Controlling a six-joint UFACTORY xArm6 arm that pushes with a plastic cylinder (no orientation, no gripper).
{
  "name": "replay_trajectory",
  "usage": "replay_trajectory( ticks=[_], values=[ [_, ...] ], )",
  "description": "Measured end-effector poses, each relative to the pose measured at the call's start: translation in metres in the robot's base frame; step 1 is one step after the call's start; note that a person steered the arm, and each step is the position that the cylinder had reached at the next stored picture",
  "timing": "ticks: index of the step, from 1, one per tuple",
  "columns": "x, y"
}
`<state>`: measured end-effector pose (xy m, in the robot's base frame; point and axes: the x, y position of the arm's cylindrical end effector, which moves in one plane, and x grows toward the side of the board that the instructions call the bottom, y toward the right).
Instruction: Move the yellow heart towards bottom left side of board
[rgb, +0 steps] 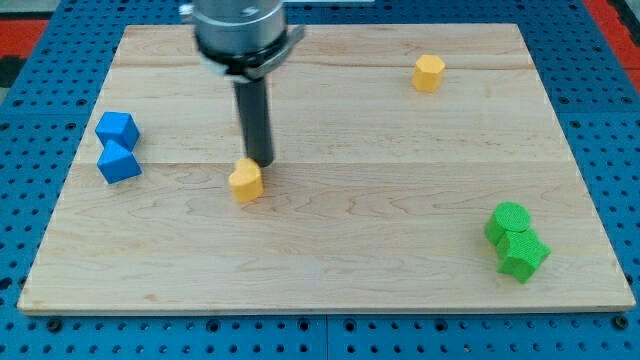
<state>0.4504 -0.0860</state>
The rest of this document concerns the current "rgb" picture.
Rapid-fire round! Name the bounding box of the yellow heart block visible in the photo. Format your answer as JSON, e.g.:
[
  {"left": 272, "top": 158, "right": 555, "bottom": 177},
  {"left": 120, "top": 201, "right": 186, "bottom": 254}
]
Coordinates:
[{"left": 228, "top": 158, "right": 264, "bottom": 203}]

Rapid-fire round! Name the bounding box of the blue triangular block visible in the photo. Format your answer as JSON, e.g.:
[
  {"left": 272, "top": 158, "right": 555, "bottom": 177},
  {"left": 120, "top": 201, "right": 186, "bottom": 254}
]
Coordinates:
[{"left": 97, "top": 140, "right": 142, "bottom": 184}]

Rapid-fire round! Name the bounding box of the green cylinder block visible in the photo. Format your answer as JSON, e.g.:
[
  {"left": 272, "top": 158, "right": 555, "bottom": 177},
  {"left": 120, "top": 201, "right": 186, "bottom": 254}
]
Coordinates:
[{"left": 484, "top": 202, "right": 531, "bottom": 246}]

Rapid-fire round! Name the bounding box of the blue cube block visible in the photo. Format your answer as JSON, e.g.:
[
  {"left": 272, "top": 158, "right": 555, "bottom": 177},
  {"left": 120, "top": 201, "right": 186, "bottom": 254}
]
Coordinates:
[{"left": 95, "top": 112, "right": 140, "bottom": 151}]

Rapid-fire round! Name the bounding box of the wooden board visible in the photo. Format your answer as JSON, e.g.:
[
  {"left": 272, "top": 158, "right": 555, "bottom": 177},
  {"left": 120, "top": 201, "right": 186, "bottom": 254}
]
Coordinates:
[{"left": 17, "top": 23, "right": 635, "bottom": 316}]

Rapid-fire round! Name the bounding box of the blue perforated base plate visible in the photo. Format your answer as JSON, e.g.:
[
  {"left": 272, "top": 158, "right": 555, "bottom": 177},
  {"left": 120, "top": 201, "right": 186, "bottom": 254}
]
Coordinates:
[{"left": 1, "top": 0, "right": 639, "bottom": 359}]

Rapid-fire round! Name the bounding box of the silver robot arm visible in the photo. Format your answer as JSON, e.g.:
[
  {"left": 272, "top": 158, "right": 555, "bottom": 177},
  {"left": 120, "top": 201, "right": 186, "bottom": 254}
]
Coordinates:
[{"left": 179, "top": 0, "right": 305, "bottom": 168}]

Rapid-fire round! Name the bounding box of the yellow hexagon block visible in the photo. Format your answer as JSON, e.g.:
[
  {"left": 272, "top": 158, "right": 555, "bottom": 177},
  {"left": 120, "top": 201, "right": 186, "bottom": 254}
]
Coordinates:
[{"left": 412, "top": 55, "right": 446, "bottom": 93}]

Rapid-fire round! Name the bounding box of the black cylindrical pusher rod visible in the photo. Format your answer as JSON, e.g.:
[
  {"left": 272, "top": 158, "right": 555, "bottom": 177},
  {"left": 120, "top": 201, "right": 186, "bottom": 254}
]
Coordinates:
[{"left": 233, "top": 78, "right": 274, "bottom": 167}]

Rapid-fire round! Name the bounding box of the green star block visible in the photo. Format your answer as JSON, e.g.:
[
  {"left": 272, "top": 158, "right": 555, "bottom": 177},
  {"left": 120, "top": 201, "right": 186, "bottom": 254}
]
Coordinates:
[{"left": 496, "top": 229, "right": 552, "bottom": 284}]

